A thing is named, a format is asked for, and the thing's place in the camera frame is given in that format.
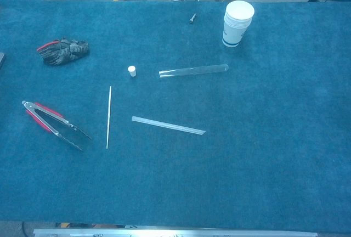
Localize clear glass test tube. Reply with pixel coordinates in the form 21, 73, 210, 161
158, 64, 229, 80

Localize clear plastic ruler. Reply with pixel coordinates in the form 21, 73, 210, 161
131, 116, 207, 136

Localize thin white stick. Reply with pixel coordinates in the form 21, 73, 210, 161
106, 86, 112, 149

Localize blue cloth table cover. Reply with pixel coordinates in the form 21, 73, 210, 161
0, 0, 351, 234

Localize stack of white paper cups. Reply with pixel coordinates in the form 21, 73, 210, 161
222, 0, 255, 48

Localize black and red work glove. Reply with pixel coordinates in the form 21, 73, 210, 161
36, 38, 90, 66

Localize metal tongs with red handles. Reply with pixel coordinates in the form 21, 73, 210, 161
21, 100, 93, 152

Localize aluminium rail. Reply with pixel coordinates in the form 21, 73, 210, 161
33, 228, 318, 237

